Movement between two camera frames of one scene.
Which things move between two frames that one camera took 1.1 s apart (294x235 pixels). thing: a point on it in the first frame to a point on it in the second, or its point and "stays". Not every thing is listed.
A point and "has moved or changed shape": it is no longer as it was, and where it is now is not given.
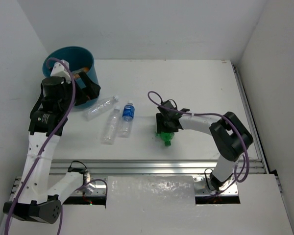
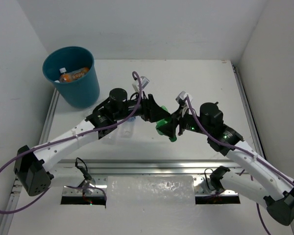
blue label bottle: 127,118 stays
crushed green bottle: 167,137 has moved or changed shape
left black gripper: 87,88 to 146,109
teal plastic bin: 75,58 stays
